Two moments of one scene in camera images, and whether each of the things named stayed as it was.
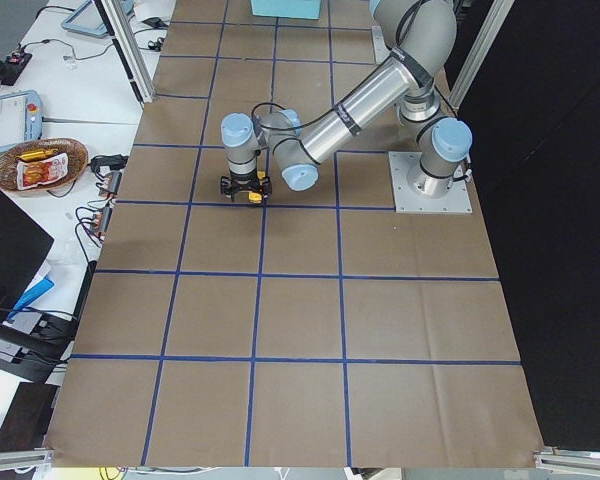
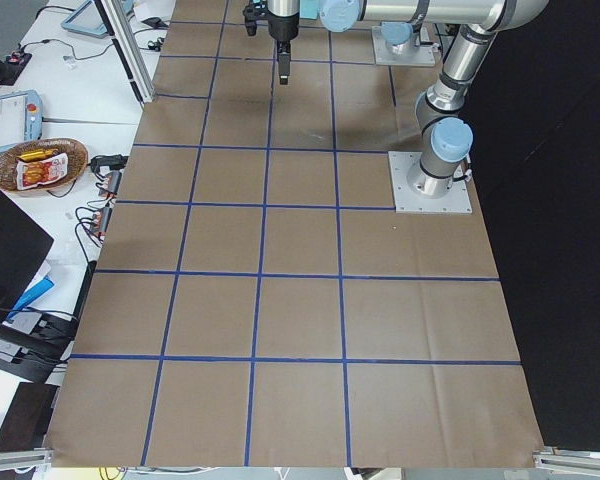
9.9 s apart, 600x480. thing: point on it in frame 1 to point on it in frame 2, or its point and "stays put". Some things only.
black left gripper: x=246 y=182 to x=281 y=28
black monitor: x=11 y=246 stays put
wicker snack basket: x=40 y=163 stays put
